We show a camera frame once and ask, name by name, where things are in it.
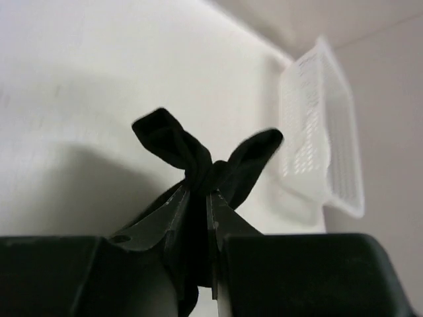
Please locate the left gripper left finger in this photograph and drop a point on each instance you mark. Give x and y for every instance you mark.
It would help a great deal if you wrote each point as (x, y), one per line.
(130, 274)

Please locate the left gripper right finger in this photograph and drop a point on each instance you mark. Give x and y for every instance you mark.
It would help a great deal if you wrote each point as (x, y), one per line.
(258, 274)

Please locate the black tank top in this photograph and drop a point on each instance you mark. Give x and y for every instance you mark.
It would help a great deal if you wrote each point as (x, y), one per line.
(162, 135)

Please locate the white plastic basket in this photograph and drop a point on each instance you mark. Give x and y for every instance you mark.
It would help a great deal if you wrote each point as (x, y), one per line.
(320, 157)

